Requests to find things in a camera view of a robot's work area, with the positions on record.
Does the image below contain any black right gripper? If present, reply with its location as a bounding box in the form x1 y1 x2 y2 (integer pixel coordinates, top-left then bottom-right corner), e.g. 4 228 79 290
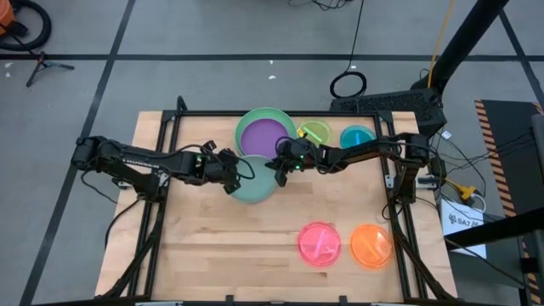
263 136 320 188

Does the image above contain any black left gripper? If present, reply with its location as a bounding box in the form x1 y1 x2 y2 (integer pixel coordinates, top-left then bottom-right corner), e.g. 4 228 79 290
199 147 244 196

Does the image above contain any pale mint plastic plate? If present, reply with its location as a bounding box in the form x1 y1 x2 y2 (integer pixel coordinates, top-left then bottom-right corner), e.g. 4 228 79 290
230 154 280 205

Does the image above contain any purple plastic plate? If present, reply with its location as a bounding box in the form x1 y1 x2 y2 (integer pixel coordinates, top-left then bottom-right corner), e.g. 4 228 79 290
240 117 289 161

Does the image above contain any large light green plastic plate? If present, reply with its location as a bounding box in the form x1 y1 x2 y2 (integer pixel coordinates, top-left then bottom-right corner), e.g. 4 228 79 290
234 106 298 159

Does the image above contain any small clear blue plate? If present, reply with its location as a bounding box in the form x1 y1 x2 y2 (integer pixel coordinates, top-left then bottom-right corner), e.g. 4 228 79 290
339 124 377 150

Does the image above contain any small clear yellow-green plate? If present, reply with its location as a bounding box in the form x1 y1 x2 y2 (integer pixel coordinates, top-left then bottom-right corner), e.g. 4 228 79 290
296 120 333 148

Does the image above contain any small clear pink plate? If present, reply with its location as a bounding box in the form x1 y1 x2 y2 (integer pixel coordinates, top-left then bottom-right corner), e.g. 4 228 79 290
297 220 343 268

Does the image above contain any small clear orange plate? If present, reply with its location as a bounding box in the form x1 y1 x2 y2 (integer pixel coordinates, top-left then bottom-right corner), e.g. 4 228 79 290
348 224 394 270

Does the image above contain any black perforated base box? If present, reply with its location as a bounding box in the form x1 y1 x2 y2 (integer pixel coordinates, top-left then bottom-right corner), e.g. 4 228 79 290
330 87 448 139

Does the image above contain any black power adapter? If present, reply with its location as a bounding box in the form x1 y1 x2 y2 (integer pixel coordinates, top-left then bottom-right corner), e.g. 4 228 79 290
428 156 448 179

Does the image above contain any yellow plug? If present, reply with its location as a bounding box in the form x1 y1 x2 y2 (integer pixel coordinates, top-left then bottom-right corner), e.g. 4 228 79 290
445 178 478 201

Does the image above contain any white printed sign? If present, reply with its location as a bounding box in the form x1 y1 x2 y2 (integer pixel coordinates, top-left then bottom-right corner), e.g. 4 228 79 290
439 198 488 259

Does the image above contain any black tripod stand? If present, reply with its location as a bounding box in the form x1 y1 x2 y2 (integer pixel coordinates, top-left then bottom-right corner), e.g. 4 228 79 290
25 50 77 89

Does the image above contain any black slanted pole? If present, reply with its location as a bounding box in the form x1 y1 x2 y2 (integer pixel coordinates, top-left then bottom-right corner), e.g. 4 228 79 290
410 0 511 93

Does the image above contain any black metal beam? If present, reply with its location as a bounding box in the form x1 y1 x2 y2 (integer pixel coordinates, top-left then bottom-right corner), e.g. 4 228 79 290
444 207 544 250

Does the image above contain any black hazard-striped mat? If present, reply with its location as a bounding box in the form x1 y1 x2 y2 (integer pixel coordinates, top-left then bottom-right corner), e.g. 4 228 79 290
474 99 544 306

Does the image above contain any orange machine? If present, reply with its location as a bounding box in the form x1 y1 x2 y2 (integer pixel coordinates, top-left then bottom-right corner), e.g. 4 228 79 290
0 0 16 37

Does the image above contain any black metal table frame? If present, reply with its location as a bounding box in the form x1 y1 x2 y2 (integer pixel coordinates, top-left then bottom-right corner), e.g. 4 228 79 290
101 95 458 306

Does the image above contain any black coiled cable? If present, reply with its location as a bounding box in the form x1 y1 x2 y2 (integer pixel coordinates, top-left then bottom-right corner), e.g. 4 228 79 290
329 0 368 99

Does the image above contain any black cable tangle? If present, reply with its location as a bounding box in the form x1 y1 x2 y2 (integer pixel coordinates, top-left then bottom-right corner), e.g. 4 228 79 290
288 0 354 12

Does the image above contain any yellow cable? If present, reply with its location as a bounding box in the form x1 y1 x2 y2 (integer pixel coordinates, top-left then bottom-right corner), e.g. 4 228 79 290
427 0 456 89

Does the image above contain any black ribbed hose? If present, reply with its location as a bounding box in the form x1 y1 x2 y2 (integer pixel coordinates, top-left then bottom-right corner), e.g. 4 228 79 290
0 0 53 53

